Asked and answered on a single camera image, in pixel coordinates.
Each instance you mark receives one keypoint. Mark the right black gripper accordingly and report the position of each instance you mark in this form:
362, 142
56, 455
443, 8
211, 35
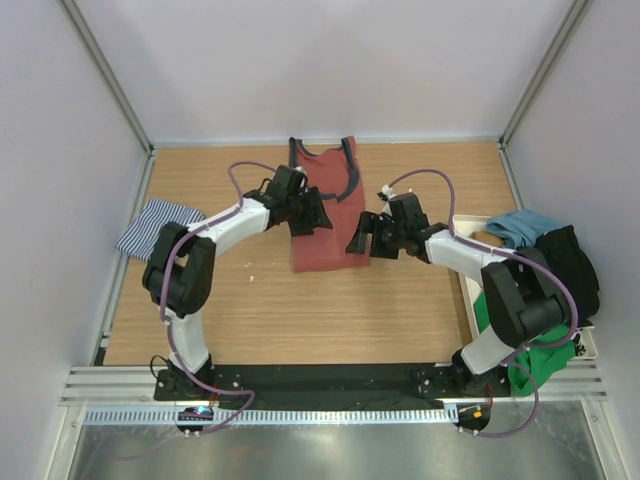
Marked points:
369, 223

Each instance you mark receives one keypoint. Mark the teal tank top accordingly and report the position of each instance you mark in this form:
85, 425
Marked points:
520, 228

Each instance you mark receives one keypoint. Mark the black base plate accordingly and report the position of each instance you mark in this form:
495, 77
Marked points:
333, 387

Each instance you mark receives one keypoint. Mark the blue white striped tank top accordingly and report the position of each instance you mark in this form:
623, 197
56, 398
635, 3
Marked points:
139, 238

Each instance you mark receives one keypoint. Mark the red tank top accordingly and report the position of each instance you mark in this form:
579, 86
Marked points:
336, 174

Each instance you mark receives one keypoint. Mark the white plastic tray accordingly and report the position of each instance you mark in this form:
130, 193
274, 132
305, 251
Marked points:
471, 290

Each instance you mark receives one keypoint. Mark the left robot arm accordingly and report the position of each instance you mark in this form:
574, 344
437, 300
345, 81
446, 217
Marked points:
179, 273

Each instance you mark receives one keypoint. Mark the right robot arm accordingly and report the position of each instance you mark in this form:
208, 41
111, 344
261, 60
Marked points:
524, 299

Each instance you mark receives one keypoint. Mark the brown tank top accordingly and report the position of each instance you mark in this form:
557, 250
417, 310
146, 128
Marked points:
487, 238

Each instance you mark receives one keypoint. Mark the slotted cable duct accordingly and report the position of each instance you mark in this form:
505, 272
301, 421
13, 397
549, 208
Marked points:
183, 415

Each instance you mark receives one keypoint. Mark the green tank top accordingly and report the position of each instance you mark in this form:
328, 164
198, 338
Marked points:
541, 363

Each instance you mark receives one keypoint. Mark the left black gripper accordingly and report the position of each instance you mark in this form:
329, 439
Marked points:
316, 216

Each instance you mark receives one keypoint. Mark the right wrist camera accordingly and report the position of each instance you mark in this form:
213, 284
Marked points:
389, 199

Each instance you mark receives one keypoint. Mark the black tank top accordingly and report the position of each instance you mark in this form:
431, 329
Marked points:
567, 261

